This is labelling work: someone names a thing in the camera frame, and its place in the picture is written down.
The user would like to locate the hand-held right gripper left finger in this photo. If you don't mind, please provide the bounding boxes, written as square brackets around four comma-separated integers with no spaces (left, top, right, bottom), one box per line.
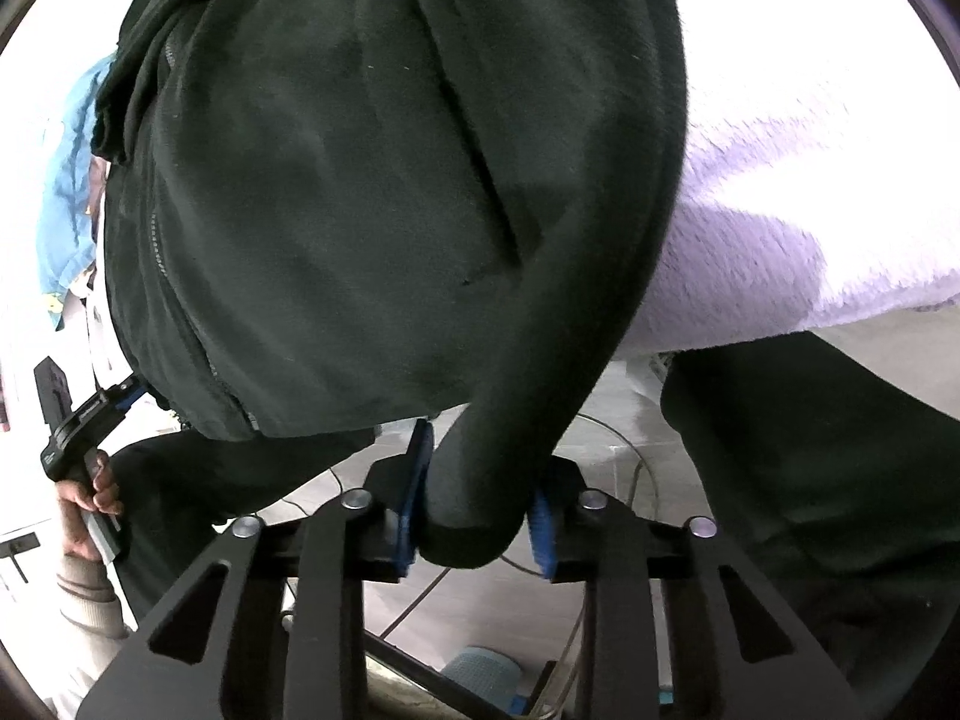
[75,420,436,720]

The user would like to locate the person's right leg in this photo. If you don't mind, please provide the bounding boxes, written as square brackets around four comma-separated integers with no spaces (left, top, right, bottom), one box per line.
[660,330,960,713]

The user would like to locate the person's leg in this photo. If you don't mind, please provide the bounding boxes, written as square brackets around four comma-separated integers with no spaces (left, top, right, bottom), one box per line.
[660,330,960,713]
[109,427,376,631]

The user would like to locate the blue plastic basket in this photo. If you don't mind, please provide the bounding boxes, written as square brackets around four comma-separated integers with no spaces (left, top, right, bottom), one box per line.
[441,645,522,713]

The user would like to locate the black fleece zip jacket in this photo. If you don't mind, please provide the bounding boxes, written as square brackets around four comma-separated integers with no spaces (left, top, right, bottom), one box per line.
[90,0,691,571]

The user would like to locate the blue pillow with orange print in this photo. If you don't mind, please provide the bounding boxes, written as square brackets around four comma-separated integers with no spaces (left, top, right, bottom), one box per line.
[37,52,121,331]

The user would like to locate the person's left leg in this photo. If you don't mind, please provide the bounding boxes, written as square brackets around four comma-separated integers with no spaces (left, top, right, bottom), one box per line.
[109,427,376,631]

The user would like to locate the person's left hand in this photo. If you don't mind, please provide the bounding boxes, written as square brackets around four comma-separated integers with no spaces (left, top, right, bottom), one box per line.
[58,450,125,562]

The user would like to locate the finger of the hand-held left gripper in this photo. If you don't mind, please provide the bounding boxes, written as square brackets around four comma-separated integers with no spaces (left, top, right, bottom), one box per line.
[112,375,147,415]

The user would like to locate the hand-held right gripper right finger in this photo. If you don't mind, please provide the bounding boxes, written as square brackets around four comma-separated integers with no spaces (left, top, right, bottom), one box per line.
[529,457,875,720]

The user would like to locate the purple bed sheet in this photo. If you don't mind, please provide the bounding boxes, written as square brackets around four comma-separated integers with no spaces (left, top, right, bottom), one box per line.
[619,112,960,357]

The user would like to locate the person's left forearm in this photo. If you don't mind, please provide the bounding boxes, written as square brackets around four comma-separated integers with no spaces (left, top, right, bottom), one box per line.
[54,551,140,695]

